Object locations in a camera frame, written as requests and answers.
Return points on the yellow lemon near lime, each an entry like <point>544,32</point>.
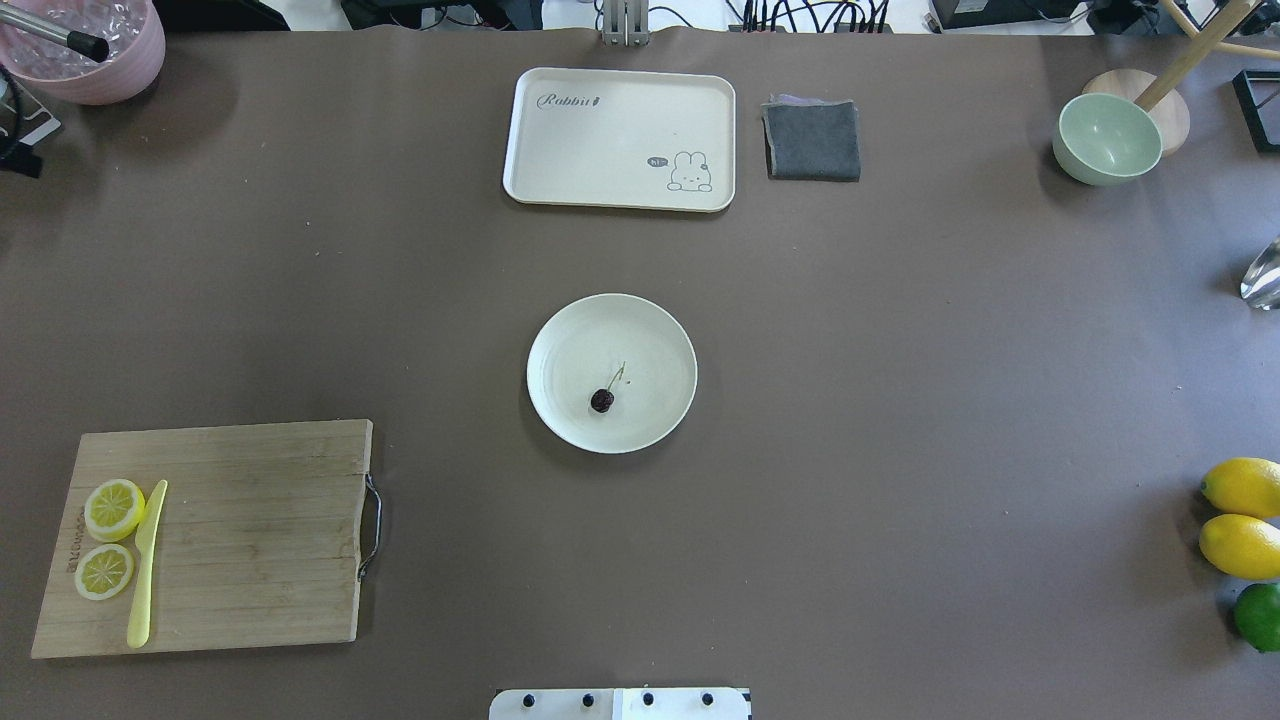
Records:
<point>1241,546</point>

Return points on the dark red cherry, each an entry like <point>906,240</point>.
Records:
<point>603,398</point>

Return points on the mint green bowl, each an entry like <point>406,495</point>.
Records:
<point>1103,140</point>

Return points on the grey folded cloth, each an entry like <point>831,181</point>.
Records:
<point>812,139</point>

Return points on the cream round plate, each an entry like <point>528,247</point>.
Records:
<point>580,348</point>

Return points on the green lime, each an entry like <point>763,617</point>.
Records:
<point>1256,616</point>

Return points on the yellow plastic knife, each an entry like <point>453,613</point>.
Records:
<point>145,539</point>

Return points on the black frame object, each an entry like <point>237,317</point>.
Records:
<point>1256,92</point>

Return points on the metal tongs in ice bowl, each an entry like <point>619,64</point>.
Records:
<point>93,47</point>

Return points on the bamboo cutting board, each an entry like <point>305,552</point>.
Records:
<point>258,543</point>

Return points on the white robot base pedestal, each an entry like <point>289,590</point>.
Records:
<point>623,703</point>

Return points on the pink ice bowl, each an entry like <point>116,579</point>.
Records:
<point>137,51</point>

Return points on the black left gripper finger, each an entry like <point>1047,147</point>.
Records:
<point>21,159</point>

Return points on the cream rabbit tray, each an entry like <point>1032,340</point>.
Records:
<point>622,139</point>

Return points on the yellow lemon outer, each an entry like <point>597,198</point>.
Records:
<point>1244,485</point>

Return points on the white cup rack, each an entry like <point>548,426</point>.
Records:
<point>24,118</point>

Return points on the shiny metal scoop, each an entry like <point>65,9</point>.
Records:
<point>1259,287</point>

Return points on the lower lemon slice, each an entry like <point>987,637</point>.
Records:
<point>104,572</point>

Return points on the round wooden stand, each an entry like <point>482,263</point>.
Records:
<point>1159,95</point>

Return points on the lemon slice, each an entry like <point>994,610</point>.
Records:
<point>113,510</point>
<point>104,572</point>

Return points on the upper lemon slice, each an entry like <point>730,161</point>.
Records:
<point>113,510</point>

